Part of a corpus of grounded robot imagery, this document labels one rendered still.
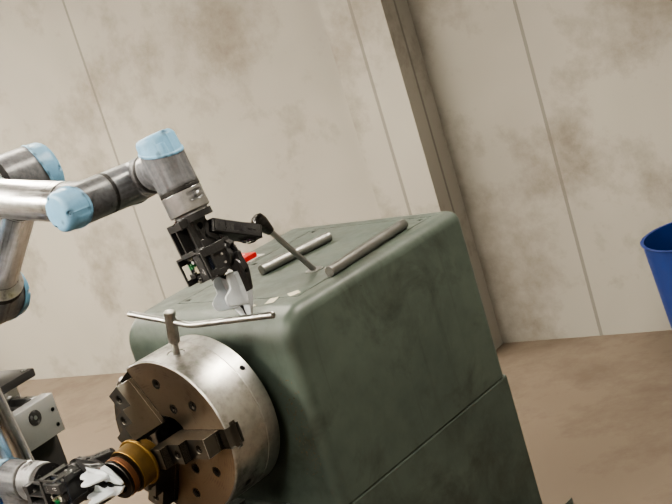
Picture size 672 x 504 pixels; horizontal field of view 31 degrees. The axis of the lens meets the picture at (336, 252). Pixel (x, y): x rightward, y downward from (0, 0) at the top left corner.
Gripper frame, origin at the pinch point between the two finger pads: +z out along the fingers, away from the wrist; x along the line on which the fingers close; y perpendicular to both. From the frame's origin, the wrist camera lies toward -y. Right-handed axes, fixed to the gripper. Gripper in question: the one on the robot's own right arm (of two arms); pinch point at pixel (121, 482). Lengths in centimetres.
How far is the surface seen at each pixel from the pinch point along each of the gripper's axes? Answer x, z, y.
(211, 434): 2.6, 10.3, -13.9
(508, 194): -40, -123, -313
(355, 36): 43, -159, -287
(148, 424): 5.0, -3.9, -12.2
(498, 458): -36, 19, -79
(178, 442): 2.4, 4.8, -10.7
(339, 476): -15.4, 18.5, -32.8
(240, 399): 5.6, 11.6, -21.8
